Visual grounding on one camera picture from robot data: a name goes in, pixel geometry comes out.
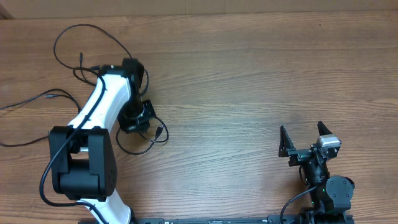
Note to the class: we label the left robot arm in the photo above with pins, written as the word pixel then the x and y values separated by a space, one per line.
pixel 82 162

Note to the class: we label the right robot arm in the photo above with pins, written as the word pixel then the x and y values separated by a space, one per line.
pixel 330 194

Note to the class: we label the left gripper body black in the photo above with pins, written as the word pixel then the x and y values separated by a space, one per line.
pixel 134 116

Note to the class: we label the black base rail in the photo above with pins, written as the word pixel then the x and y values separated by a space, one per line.
pixel 271 219

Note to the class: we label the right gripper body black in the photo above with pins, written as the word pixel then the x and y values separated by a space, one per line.
pixel 300 155

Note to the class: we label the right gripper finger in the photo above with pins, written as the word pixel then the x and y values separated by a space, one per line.
pixel 322 129
pixel 286 146

